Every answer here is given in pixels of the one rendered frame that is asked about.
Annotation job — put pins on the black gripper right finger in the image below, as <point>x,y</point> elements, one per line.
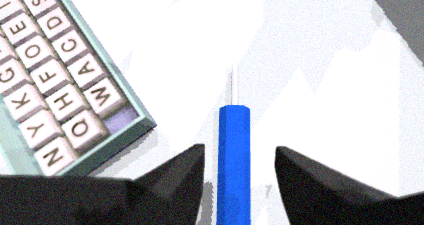
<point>313,193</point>

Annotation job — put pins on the grey keyboard with white letter keys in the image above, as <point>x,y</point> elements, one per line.
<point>65,106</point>

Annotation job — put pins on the blue stylus with grey tip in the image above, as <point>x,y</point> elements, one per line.
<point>233,183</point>

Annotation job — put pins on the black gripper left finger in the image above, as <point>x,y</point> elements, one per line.
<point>169,194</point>

